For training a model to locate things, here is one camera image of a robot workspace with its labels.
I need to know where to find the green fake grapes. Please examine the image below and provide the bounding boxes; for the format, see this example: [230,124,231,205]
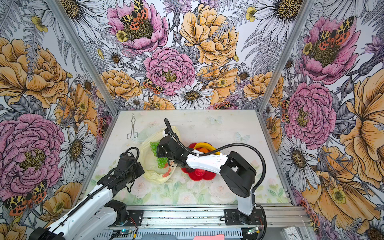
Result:
[150,142,168,169]

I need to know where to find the translucent yellowish plastic bag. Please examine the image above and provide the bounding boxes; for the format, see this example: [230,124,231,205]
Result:
[139,128,175,184]

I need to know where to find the yellow fake banana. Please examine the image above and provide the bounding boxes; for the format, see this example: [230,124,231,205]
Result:
[190,143,216,153]

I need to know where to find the red flower-shaped bowl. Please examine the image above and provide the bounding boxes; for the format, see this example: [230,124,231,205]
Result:
[180,142,217,182]

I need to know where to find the orange fake fruit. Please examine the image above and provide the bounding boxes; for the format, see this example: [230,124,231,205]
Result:
[198,148,210,153]

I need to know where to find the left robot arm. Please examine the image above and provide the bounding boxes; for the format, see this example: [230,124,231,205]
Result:
[29,152,144,240]

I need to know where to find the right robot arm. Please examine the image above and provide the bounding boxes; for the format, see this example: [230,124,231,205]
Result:
[157,129,267,224]

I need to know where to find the metal tongs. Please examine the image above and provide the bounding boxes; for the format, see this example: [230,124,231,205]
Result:
[127,114,139,140]

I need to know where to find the small circuit board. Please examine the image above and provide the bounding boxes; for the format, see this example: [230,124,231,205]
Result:
[110,229,138,240]

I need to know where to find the pink cloth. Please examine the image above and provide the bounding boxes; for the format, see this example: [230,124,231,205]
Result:
[193,235,225,240]

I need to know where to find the white clock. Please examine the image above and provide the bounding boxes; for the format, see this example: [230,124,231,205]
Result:
[283,226,302,240]

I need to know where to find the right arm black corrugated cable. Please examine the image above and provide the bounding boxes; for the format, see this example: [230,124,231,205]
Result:
[163,118,268,240]

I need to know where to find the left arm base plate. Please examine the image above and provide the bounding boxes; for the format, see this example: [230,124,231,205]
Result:
[115,210,144,227]

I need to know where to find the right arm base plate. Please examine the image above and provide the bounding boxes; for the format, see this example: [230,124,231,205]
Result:
[221,208,266,226]

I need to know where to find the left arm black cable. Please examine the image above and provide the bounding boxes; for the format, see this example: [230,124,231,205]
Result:
[38,146,141,240]

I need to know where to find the aluminium front rail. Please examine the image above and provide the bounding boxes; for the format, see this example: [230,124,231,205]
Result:
[127,204,310,229]

